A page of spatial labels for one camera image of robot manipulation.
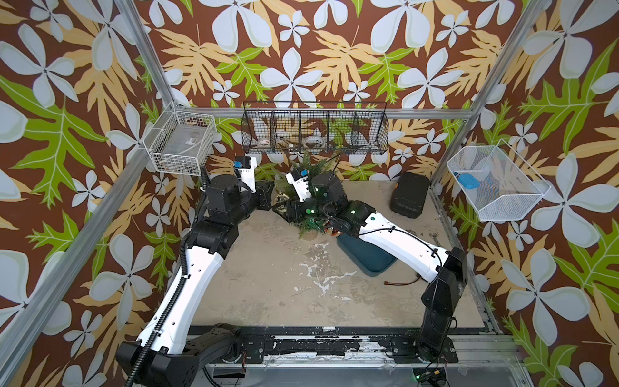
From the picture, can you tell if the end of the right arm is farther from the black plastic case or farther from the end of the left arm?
the black plastic case

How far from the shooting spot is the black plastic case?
3.49ft


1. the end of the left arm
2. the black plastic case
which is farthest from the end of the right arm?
the black plastic case
